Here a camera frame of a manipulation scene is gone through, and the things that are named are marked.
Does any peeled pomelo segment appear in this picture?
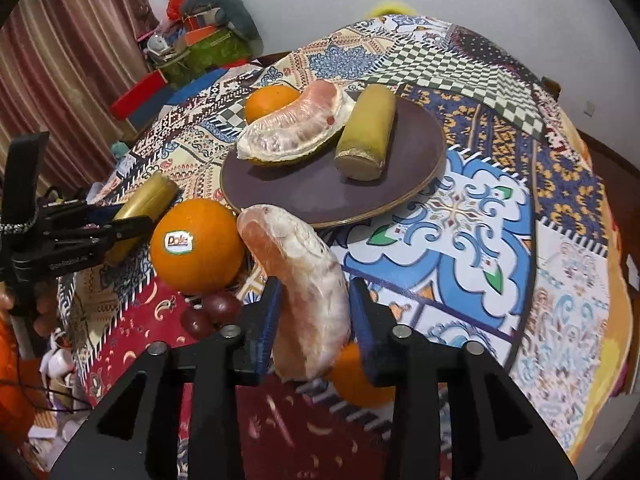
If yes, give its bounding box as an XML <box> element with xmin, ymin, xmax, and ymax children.
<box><xmin>236</xmin><ymin>204</ymin><xmax>351</xmax><ymax>383</ymax></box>
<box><xmin>236</xmin><ymin>79</ymin><xmax>357</xmax><ymax>167</ymax></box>

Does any patchwork tablecloth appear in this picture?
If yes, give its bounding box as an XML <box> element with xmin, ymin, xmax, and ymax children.
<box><xmin>57</xmin><ymin>12</ymin><xmax>636</xmax><ymax>480</ymax></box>

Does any person's left hand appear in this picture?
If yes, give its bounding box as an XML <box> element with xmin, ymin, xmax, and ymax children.
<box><xmin>0</xmin><ymin>280</ymin><xmax>62</xmax><ymax>338</ymax></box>

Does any long sugarcane piece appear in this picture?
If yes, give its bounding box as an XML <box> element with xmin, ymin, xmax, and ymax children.
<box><xmin>107</xmin><ymin>174</ymin><xmax>180</xmax><ymax>266</ymax></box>

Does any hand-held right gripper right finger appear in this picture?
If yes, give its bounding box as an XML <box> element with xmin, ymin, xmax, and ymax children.
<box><xmin>348</xmin><ymin>277</ymin><xmax>578</xmax><ymax>480</ymax></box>

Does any green storage box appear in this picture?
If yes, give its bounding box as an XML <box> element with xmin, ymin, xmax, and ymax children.
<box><xmin>160</xmin><ymin>27</ymin><xmax>253</xmax><ymax>86</ymax></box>

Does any striped brown curtain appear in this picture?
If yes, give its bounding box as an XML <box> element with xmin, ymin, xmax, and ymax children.
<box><xmin>0</xmin><ymin>0</ymin><xmax>161</xmax><ymax>201</ymax></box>

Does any purple plate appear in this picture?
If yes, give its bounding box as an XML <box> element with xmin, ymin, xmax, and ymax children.
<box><xmin>220</xmin><ymin>91</ymin><xmax>447</xmax><ymax>229</ymax></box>

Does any short sugarcane piece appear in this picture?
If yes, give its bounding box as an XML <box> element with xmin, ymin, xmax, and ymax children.
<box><xmin>335</xmin><ymin>83</ymin><xmax>397</xmax><ymax>181</ymax></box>

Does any orange cloth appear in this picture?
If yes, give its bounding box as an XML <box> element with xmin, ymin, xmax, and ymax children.
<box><xmin>0</xmin><ymin>317</ymin><xmax>38</xmax><ymax>441</ymax></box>

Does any yellow foam tube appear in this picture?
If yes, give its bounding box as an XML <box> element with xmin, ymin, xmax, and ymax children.
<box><xmin>364</xmin><ymin>1</ymin><xmax>418</xmax><ymax>18</ymax></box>

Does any red box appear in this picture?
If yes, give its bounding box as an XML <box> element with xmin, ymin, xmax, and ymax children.
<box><xmin>110</xmin><ymin>71</ymin><xmax>173</xmax><ymax>121</ymax></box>

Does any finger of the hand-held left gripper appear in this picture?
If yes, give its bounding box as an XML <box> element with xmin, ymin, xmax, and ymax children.
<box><xmin>94</xmin><ymin>216</ymin><xmax>154</xmax><ymax>262</ymax></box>
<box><xmin>81</xmin><ymin>202</ymin><xmax>123</xmax><ymax>222</ymax></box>

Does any small tangerine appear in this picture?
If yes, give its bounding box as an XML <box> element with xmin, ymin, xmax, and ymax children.
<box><xmin>327</xmin><ymin>342</ymin><xmax>396</xmax><ymax>407</ymax></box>

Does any orange box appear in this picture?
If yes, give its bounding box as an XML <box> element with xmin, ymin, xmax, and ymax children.
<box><xmin>182</xmin><ymin>24</ymin><xmax>221</xmax><ymax>43</ymax></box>

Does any dark red fruit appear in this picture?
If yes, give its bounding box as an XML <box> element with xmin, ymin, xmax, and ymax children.
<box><xmin>202</xmin><ymin>291</ymin><xmax>243</xmax><ymax>324</ymax></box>
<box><xmin>180</xmin><ymin>307</ymin><xmax>217</xmax><ymax>338</ymax></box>

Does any plain large orange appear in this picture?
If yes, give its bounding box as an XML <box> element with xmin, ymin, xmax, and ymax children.
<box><xmin>244</xmin><ymin>85</ymin><xmax>302</xmax><ymax>126</ymax></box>

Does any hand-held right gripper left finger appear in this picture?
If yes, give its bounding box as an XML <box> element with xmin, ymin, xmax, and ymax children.
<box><xmin>50</xmin><ymin>276</ymin><xmax>285</xmax><ymax>480</ymax></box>

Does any orange with sticker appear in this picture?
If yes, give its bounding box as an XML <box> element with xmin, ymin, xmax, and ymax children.
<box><xmin>150</xmin><ymin>198</ymin><xmax>246</xmax><ymax>295</ymax></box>

